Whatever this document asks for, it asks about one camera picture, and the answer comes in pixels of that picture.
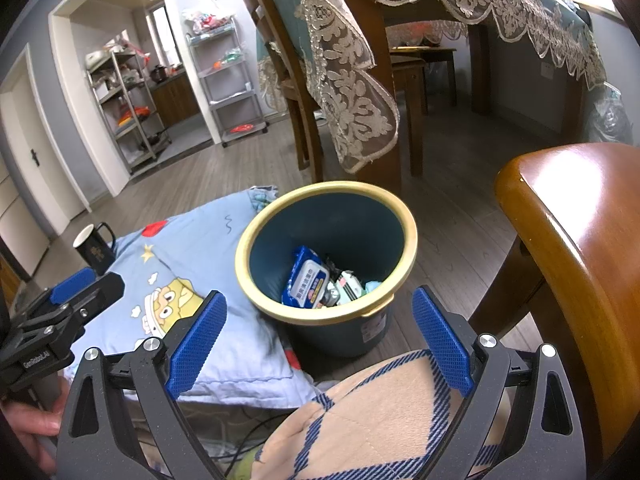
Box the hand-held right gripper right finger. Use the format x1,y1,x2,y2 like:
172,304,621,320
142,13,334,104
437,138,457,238
411,285,586,480

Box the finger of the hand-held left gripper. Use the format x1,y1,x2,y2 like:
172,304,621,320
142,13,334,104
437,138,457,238
51,266,97,305
47,272,126,326

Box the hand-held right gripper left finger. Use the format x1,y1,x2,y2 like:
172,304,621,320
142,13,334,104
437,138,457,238
56,290,228,480

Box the green carton box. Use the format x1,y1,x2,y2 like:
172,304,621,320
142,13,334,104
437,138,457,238
327,270,365,306

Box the blue wet wipes pack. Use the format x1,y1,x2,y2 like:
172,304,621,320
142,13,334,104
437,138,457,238
281,245,332,308

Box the blue bin with yellow rim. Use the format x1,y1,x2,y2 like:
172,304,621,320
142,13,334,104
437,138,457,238
235,182,418,358

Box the person's left hand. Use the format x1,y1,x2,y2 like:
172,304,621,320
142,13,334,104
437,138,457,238
0,375,68,461

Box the black mug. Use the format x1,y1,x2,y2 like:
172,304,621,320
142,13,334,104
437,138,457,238
72,221,117,276

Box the beige cabinet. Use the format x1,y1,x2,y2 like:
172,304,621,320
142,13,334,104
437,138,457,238
0,160,51,281

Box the person's right leg plaid pants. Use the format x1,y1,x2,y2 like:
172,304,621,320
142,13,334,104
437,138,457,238
250,347,511,480

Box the printed blue blanket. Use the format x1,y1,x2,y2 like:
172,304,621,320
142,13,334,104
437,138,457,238
65,186,321,408

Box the white door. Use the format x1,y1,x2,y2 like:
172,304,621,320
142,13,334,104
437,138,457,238
0,42,88,233

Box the metal shelf rack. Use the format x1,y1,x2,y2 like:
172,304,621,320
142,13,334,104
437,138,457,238
85,42,173,176

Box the glossy wooden chair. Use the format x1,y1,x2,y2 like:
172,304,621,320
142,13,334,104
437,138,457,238
467,142,640,480

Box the orange plastic shelf items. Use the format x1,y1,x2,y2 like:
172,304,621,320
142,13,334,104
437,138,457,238
116,105,151,127

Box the wooden kitchen cabinet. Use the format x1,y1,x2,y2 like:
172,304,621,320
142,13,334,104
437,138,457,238
150,72,201,126

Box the white rice cooker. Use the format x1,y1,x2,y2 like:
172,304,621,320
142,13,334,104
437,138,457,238
85,50,118,71

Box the white trolley rack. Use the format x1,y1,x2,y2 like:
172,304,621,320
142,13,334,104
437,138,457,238
187,22,268,148

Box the dark wooden dining chair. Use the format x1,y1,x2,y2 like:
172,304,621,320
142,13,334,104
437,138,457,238
225,0,326,183

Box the window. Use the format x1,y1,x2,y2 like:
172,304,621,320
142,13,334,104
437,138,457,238
146,2,183,68

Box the wooden dining table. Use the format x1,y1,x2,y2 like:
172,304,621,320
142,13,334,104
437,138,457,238
320,0,596,196

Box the beige lace table cover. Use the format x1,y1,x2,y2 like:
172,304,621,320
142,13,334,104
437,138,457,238
292,0,608,176

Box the wooden stool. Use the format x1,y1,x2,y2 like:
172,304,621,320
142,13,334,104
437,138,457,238
390,46,458,177

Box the plastic bag with red items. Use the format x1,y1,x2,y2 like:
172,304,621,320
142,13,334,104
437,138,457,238
182,7,236,36

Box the teal tablecloth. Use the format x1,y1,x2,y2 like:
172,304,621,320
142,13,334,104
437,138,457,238
255,0,588,111

